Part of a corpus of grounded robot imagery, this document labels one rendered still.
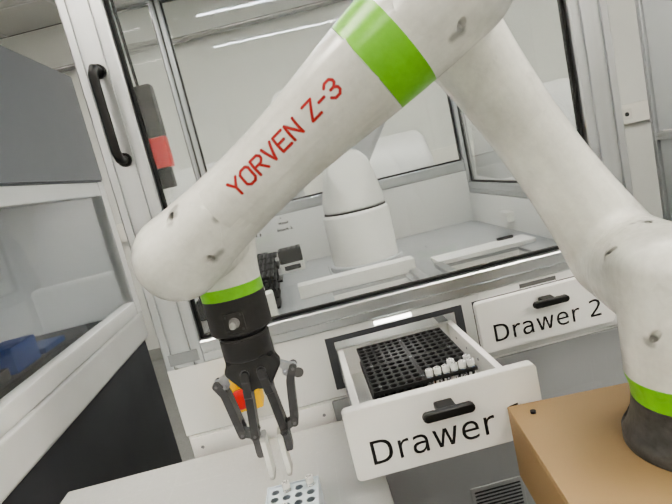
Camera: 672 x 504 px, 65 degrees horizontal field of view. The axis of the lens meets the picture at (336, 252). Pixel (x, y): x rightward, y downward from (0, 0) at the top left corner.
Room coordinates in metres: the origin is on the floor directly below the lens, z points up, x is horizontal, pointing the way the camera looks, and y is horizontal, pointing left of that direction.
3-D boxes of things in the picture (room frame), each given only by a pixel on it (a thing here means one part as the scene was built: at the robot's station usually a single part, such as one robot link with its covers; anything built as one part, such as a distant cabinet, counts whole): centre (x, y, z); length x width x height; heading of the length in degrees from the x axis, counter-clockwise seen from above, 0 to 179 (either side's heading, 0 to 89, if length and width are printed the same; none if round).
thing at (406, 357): (0.91, -0.09, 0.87); 0.22 x 0.18 x 0.06; 3
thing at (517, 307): (1.05, -0.40, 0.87); 0.29 x 0.02 x 0.11; 93
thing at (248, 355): (0.76, 0.16, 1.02); 0.08 x 0.07 x 0.09; 91
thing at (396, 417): (0.71, -0.10, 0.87); 0.29 x 0.02 x 0.11; 93
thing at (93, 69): (0.99, 0.35, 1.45); 0.05 x 0.03 x 0.19; 3
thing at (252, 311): (0.75, 0.16, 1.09); 0.12 x 0.09 x 0.06; 1
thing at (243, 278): (0.75, 0.16, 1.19); 0.13 x 0.11 x 0.14; 170
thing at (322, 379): (1.52, -0.10, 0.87); 1.02 x 0.95 x 0.14; 93
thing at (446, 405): (0.69, -0.10, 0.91); 0.07 x 0.04 x 0.01; 93
